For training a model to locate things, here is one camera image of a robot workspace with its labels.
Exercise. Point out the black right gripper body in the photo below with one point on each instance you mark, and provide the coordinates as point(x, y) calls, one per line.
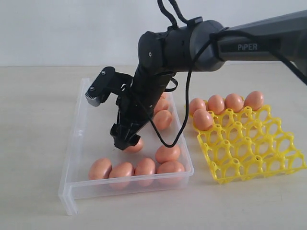
point(137, 103)

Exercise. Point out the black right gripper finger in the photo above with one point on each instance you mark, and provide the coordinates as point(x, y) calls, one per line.
point(133, 140)
point(120, 135)

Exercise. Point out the brown egg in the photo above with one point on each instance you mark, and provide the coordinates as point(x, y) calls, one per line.
point(145, 167)
point(234, 102)
point(164, 154)
point(163, 104)
point(124, 169)
point(134, 149)
point(195, 104)
point(164, 95)
point(216, 104)
point(162, 119)
point(254, 100)
point(170, 167)
point(100, 169)
point(202, 120)

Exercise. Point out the yellow plastic egg tray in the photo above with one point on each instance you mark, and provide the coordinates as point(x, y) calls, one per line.
point(247, 145)

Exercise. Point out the clear plastic container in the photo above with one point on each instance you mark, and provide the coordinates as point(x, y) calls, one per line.
point(90, 140)

